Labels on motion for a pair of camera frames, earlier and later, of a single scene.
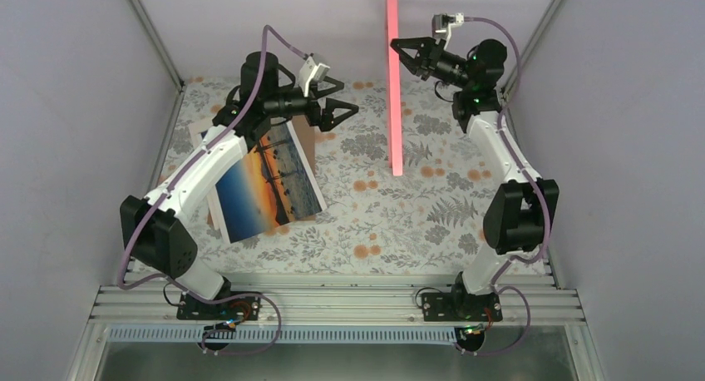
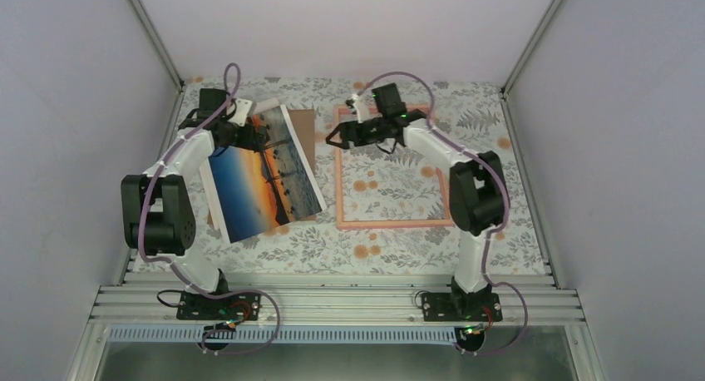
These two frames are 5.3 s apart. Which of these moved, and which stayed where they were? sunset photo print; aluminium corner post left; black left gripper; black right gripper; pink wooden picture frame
Moved: black left gripper; black right gripper; pink wooden picture frame
Stayed: sunset photo print; aluminium corner post left
